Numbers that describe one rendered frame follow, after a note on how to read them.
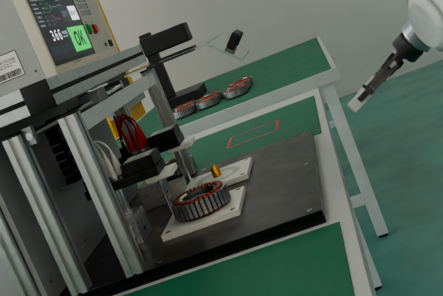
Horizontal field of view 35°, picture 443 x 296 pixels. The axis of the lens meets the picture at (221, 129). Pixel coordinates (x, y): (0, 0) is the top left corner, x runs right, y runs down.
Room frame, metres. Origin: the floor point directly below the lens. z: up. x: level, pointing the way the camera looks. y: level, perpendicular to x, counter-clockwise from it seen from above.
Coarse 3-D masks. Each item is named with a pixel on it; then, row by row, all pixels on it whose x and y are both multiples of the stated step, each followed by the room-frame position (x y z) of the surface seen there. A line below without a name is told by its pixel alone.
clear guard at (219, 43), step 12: (216, 36) 1.62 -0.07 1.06; (192, 48) 1.43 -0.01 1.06; (216, 48) 1.42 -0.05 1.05; (228, 48) 1.48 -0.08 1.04; (240, 48) 1.57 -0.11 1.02; (156, 60) 1.66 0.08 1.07; (168, 60) 1.43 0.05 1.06; (240, 60) 1.41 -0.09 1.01; (132, 72) 1.48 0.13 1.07; (108, 84) 1.46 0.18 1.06
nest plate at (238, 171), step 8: (248, 160) 1.56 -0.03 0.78; (224, 168) 1.58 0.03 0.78; (232, 168) 1.54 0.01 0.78; (240, 168) 1.51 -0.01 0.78; (248, 168) 1.48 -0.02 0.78; (200, 176) 1.59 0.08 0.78; (208, 176) 1.56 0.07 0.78; (224, 176) 1.50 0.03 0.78; (232, 176) 1.47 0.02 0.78; (240, 176) 1.44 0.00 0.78; (248, 176) 1.44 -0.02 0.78; (192, 184) 1.54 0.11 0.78; (200, 184) 1.51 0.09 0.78; (232, 184) 1.44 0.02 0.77
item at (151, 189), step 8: (144, 184) 1.54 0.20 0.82; (152, 184) 1.51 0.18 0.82; (168, 184) 1.58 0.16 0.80; (144, 192) 1.51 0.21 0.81; (152, 192) 1.51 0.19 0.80; (160, 192) 1.51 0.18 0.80; (168, 192) 1.55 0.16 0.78; (144, 200) 1.51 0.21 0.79; (152, 200) 1.51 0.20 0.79; (160, 200) 1.51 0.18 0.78; (152, 208) 1.51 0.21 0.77
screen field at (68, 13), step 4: (60, 8) 1.39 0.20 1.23; (64, 8) 1.41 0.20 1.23; (68, 8) 1.43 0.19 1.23; (72, 8) 1.46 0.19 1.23; (60, 12) 1.38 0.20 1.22; (64, 12) 1.40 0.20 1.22; (68, 12) 1.42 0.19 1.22; (72, 12) 1.45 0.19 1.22; (76, 12) 1.47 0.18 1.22; (64, 16) 1.39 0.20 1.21; (68, 16) 1.41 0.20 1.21; (72, 16) 1.43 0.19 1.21; (76, 16) 1.46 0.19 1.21; (64, 20) 1.38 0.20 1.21; (68, 20) 1.40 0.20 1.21
